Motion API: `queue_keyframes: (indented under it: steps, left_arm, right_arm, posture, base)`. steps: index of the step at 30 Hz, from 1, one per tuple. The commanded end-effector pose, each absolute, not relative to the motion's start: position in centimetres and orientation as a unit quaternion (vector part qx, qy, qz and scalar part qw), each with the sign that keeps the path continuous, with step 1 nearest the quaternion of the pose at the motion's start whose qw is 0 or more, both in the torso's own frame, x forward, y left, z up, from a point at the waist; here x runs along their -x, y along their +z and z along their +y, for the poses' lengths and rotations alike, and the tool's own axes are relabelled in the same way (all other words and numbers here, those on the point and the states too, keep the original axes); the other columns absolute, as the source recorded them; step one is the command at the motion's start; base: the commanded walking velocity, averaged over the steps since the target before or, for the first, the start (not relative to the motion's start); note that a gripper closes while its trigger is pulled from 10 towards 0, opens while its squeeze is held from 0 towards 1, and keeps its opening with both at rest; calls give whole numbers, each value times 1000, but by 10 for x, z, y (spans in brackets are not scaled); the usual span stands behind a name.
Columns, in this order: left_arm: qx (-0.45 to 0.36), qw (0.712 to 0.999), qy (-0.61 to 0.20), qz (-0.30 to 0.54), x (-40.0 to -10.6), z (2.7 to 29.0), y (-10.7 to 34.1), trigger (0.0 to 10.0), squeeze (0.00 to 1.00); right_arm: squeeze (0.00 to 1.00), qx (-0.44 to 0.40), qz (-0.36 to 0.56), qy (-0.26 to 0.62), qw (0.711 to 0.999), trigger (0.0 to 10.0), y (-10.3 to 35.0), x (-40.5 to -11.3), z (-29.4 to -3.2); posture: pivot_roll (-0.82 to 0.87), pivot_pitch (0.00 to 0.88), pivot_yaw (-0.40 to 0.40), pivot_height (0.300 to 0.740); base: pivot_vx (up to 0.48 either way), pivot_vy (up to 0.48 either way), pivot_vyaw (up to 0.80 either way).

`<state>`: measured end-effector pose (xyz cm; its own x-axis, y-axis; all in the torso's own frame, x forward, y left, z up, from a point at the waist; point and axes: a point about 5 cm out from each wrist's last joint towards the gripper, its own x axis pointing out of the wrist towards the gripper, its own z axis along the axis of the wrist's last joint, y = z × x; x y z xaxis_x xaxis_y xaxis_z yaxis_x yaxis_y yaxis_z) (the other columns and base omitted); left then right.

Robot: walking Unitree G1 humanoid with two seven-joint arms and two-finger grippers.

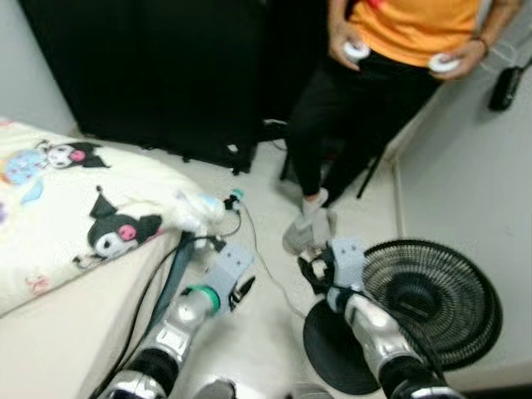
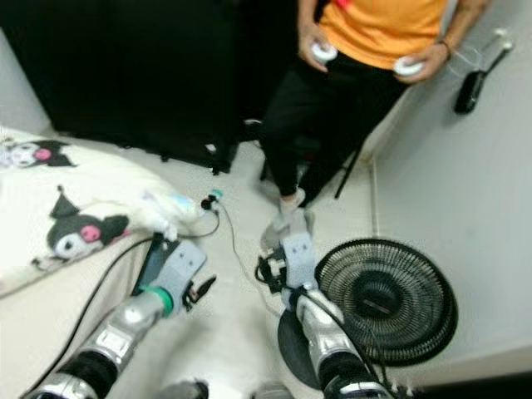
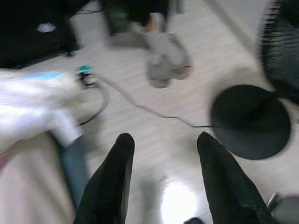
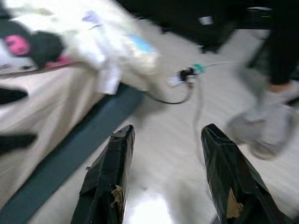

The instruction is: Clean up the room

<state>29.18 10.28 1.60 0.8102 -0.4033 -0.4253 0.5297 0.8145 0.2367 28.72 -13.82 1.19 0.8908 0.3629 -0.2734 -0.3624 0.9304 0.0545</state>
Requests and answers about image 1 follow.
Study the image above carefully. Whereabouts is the white round controller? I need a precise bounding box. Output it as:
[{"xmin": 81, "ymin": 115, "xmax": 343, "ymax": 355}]
[
  {"xmin": 428, "ymin": 54, "xmax": 460, "ymax": 73},
  {"xmin": 343, "ymin": 42, "xmax": 371, "ymax": 61}
]

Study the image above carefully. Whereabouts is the person's right hand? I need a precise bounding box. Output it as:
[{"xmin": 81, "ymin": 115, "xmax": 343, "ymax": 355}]
[{"xmin": 328, "ymin": 21, "xmax": 372, "ymax": 73}]

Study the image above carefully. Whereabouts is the person's left hand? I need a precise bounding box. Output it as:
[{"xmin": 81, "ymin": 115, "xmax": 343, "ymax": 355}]
[{"xmin": 428, "ymin": 37, "xmax": 491, "ymax": 82}]

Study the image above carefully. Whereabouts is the small teal capped device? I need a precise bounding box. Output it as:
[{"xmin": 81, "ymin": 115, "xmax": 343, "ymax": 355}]
[{"xmin": 218, "ymin": 190, "xmax": 247, "ymax": 214}]

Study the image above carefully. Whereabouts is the black standing fan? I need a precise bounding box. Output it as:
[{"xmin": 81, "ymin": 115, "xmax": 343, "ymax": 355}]
[{"xmin": 302, "ymin": 239, "xmax": 504, "ymax": 396}]

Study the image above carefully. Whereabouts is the cream sheeted mattress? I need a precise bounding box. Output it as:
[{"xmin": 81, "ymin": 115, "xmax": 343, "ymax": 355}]
[{"xmin": 0, "ymin": 229, "xmax": 196, "ymax": 399}]

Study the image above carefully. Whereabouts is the black cabinet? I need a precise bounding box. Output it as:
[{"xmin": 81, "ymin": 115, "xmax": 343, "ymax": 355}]
[{"xmin": 18, "ymin": 0, "xmax": 288, "ymax": 175}]

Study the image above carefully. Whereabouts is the person in orange shirt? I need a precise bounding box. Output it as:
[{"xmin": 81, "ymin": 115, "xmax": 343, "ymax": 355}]
[{"xmin": 283, "ymin": 0, "xmax": 526, "ymax": 257}]

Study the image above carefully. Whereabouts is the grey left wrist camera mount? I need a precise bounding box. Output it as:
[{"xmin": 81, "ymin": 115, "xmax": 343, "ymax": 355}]
[{"xmin": 199, "ymin": 241, "xmax": 256, "ymax": 300}]

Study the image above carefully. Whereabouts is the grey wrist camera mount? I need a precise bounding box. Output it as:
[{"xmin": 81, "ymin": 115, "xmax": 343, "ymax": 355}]
[
  {"xmin": 199, "ymin": 241, "xmax": 256, "ymax": 300},
  {"xmin": 327, "ymin": 237, "xmax": 367, "ymax": 292}
]

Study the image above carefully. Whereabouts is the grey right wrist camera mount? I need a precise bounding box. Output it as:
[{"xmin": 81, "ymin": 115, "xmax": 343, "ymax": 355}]
[{"xmin": 327, "ymin": 237, "xmax": 367, "ymax": 292}]

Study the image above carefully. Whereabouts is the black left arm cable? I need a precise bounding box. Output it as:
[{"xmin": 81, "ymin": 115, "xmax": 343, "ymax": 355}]
[{"xmin": 87, "ymin": 235, "xmax": 221, "ymax": 399}]

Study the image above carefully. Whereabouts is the black wall adapter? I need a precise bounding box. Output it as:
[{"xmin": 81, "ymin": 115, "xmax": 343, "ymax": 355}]
[{"xmin": 488, "ymin": 65, "xmax": 525, "ymax": 113}]

